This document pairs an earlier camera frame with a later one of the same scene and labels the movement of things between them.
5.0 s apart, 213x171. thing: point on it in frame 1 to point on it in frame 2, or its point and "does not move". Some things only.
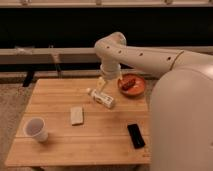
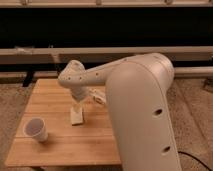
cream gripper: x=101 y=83 to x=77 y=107
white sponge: x=76 y=115 does not move
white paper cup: x=36 y=127 does not move
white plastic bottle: x=102 y=98 does not move
